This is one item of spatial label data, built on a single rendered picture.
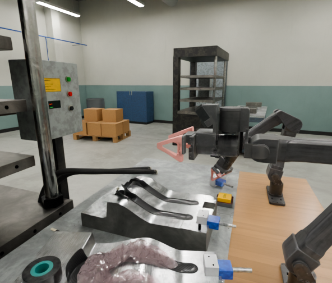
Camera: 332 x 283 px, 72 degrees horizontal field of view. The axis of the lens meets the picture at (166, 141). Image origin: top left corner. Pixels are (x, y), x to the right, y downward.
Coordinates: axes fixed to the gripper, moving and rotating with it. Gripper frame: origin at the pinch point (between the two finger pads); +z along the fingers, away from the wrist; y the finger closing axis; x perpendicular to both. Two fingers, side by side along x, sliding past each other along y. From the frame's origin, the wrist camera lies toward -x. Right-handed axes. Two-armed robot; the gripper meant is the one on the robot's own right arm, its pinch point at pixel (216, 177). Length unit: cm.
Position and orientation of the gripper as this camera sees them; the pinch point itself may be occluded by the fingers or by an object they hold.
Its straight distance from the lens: 132.6
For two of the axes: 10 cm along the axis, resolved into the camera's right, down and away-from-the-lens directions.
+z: -3.4, 7.5, 5.6
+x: 5.9, 6.4, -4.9
